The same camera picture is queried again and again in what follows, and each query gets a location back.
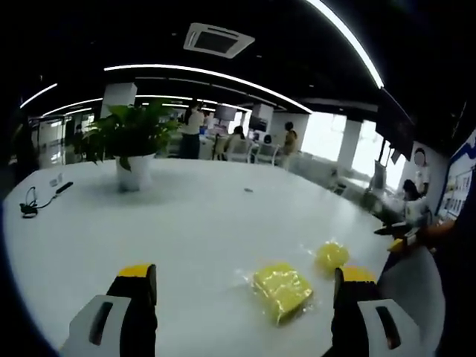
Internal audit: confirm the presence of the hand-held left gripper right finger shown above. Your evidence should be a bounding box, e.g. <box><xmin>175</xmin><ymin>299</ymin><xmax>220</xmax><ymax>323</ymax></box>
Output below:
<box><xmin>330</xmin><ymin>266</ymin><xmax>431</xmax><ymax>357</ymax></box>

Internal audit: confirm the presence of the black cable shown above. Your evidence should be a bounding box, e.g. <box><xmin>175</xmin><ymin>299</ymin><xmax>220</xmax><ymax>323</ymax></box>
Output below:
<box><xmin>19</xmin><ymin>185</ymin><xmax>57</xmax><ymax>219</ymax></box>

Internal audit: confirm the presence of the person's dark clothing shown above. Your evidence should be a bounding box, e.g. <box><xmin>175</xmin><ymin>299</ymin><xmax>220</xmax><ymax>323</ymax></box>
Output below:
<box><xmin>438</xmin><ymin>174</ymin><xmax>476</xmax><ymax>357</ymax></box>

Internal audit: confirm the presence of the ceiling light strip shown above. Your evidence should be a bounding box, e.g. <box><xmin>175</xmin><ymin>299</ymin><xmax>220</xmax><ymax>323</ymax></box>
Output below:
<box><xmin>304</xmin><ymin>0</ymin><xmax>385</xmax><ymax>89</ymax></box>
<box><xmin>103</xmin><ymin>63</ymin><xmax>314</xmax><ymax>115</ymax></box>

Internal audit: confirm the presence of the blue wall poster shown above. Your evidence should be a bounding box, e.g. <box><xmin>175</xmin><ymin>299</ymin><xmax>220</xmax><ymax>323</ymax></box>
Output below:
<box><xmin>436</xmin><ymin>127</ymin><xmax>476</xmax><ymax>221</ymax></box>

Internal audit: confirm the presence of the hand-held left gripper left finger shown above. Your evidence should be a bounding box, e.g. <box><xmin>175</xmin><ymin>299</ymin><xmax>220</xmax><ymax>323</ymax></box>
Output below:
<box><xmin>60</xmin><ymin>263</ymin><xmax>159</xmax><ymax>357</ymax></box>

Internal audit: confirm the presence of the ceiling air vent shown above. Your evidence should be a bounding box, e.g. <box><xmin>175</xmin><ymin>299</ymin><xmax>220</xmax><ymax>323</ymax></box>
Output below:
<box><xmin>182</xmin><ymin>22</ymin><xmax>256</xmax><ymax>60</ymax></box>

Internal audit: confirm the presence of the white office chair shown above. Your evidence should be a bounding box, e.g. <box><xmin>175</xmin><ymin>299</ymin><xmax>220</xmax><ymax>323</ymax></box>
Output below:
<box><xmin>226</xmin><ymin>138</ymin><xmax>254</xmax><ymax>163</ymax></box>
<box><xmin>256</xmin><ymin>142</ymin><xmax>280</xmax><ymax>165</ymax></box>

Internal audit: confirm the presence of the round yellow silicone block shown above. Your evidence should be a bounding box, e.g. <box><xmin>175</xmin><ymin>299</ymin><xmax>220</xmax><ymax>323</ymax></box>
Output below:
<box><xmin>313</xmin><ymin>239</ymin><xmax>351</xmax><ymax>275</ymax></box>

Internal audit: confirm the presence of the large dark hanging screen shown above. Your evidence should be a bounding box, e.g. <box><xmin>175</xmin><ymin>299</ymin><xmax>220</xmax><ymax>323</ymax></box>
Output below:
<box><xmin>375</xmin><ymin>86</ymin><xmax>417</xmax><ymax>161</ymax></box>

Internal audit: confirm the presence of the green leafy plant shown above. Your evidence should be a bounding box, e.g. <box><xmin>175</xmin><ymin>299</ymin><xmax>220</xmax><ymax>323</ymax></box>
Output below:
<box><xmin>79</xmin><ymin>99</ymin><xmax>182</xmax><ymax>173</ymax></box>

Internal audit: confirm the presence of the white plant pot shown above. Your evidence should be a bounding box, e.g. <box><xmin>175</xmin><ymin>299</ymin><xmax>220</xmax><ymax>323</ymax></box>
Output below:
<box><xmin>114</xmin><ymin>152</ymin><xmax>156</xmax><ymax>193</ymax></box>

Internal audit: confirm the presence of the square yellow silicone block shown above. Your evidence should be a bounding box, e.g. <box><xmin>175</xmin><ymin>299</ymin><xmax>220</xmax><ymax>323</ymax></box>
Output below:
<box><xmin>251</xmin><ymin>261</ymin><xmax>316</xmax><ymax>327</ymax></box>

